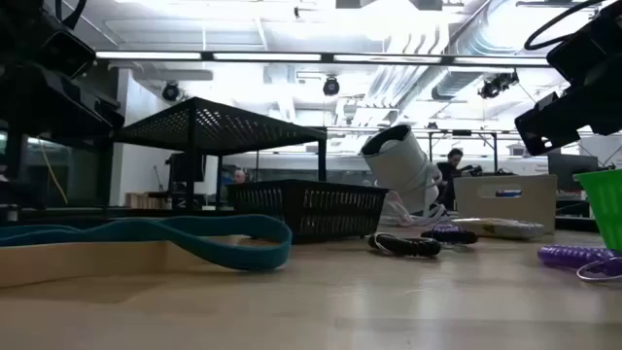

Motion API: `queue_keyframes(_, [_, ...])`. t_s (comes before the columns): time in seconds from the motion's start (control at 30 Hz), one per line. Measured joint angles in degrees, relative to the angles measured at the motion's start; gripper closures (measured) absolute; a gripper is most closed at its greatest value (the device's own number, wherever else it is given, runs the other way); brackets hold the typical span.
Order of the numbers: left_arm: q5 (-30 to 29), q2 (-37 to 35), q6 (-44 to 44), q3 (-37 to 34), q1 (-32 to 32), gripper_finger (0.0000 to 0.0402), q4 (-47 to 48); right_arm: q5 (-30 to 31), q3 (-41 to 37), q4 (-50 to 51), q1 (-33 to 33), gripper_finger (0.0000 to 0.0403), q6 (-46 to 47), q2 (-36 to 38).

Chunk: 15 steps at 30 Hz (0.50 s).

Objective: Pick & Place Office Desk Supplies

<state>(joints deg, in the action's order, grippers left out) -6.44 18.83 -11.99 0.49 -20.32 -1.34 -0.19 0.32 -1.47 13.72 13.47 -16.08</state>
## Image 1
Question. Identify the black aluminium table frame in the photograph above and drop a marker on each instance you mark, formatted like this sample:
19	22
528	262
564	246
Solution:
146	214

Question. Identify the black plastic mesh basket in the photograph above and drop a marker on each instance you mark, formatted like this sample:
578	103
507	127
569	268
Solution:
311	209

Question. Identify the teal elastic band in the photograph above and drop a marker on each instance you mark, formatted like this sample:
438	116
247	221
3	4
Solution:
243	262

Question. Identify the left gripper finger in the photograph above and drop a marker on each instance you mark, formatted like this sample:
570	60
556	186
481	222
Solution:
87	119

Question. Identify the wooden crate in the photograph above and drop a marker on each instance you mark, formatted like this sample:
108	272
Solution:
141	200

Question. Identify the black ceiling spotlight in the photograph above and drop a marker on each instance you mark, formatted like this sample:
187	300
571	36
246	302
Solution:
498	83
171	91
331	86

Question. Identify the person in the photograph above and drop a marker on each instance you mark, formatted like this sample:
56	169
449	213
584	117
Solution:
239	176
449	167

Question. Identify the black metal table frame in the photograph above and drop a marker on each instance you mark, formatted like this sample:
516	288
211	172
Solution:
461	132

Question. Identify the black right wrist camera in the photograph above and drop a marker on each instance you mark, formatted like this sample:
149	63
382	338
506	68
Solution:
593	53

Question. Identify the black computer monitor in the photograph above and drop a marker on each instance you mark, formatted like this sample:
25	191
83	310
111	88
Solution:
177	167
573	170

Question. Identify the black perforated metal shelf riser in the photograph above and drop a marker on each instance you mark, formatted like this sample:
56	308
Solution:
214	126

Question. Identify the long ceiling light strip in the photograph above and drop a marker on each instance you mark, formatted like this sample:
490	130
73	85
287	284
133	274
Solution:
267	56

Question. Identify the yellow snack packet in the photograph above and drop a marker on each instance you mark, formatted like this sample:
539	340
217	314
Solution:
505	228

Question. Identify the green plastic basket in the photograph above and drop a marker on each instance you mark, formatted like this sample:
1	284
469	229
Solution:
607	204

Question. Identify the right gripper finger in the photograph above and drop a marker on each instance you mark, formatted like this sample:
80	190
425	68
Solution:
549	126

